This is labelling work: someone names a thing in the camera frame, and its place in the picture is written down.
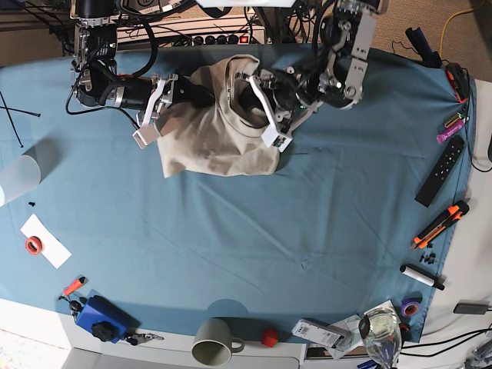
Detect white black marker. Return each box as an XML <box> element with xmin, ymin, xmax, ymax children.
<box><xmin>400</xmin><ymin>264</ymin><xmax>445</xmax><ymax>291</ymax></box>

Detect black power strip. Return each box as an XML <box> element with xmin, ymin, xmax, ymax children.
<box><xmin>191</xmin><ymin>34</ymin><xmax>259</xmax><ymax>46</ymax></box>

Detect blue table cloth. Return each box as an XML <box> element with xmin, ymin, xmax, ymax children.
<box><xmin>1</xmin><ymin>50</ymin><xmax>470</xmax><ymax>340</ymax></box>

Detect small red cube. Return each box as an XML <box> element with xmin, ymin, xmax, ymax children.
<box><xmin>261</xmin><ymin>328</ymin><xmax>278</xmax><ymax>347</ymax></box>

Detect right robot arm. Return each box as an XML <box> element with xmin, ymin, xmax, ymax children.
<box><xmin>70</xmin><ymin>1</ymin><xmax>214</xmax><ymax>112</ymax></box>

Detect beige T-shirt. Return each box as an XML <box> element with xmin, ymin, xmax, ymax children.
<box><xmin>157</xmin><ymin>55</ymin><xmax>280</xmax><ymax>178</ymax></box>

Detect clear wine glass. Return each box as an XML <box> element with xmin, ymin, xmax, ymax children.
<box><xmin>358</xmin><ymin>307</ymin><xmax>403</xmax><ymax>369</ymax></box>

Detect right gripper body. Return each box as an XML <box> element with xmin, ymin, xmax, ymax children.
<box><xmin>113</xmin><ymin>73</ymin><xmax>179</xmax><ymax>112</ymax></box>

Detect blue box with knob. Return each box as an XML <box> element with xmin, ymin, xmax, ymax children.
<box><xmin>75</xmin><ymin>295</ymin><xmax>130</xmax><ymax>344</ymax></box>

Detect orange small pen tool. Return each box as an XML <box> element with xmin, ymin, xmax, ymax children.
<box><xmin>58</xmin><ymin>276</ymin><xmax>86</xmax><ymax>300</ymax></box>

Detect purple tape roll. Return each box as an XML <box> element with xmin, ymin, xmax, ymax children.
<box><xmin>401</xmin><ymin>297</ymin><xmax>422</xmax><ymax>317</ymax></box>

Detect red tape roll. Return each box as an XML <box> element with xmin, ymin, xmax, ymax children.
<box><xmin>25</xmin><ymin>236</ymin><xmax>44</xmax><ymax>256</ymax></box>

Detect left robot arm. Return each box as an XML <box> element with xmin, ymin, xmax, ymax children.
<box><xmin>253</xmin><ymin>1</ymin><xmax>389</xmax><ymax>124</ymax></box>

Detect white barcode package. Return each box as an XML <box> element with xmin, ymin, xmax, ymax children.
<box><xmin>291</xmin><ymin>319</ymin><xmax>348</xmax><ymax>348</ymax></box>

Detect frosted plastic cup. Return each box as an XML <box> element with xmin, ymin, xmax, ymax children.
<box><xmin>1</xmin><ymin>155</ymin><xmax>41</xmax><ymax>206</ymax></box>

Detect metal keys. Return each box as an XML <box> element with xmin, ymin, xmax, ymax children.
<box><xmin>125</xmin><ymin>333</ymin><xmax>164</xmax><ymax>346</ymax></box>

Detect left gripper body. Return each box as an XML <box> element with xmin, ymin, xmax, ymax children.
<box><xmin>257</xmin><ymin>67</ymin><xmax>323</xmax><ymax>119</ymax></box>

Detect orange black wire stripper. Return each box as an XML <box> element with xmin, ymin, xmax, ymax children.
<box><xmin>445</xmin><ymin>63</ymin><xmax>470</xmax><ymax>103</ymax></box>

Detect orange black utility knife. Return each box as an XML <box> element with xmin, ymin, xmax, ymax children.
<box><xmin>411</xmin><ymin>200</ymin><xmax>470</xmax><ymax>250</ymax></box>

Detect grey ceramic mug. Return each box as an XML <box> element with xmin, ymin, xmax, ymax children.
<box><xmin>191</xmin><ymin>317</ymin><xmax>244</xmax><ymax>367</ymax></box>

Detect black adapter on table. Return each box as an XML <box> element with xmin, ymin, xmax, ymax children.
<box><xmin>453</xmin><ymin>301</ymin><xmax>490</xmax><ymax>315</ymax></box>

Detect black remote control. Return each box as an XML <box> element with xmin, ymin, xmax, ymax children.
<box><xmin>415</xmin><ymin>135</ymin><xmax>464</xmax><ymax>208</ymax></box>

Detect white paper sheet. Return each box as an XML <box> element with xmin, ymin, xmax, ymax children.
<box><xmin>21</xmin><ymin>214</ymin><xmax>71</xmax><ymax>269</ymax></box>

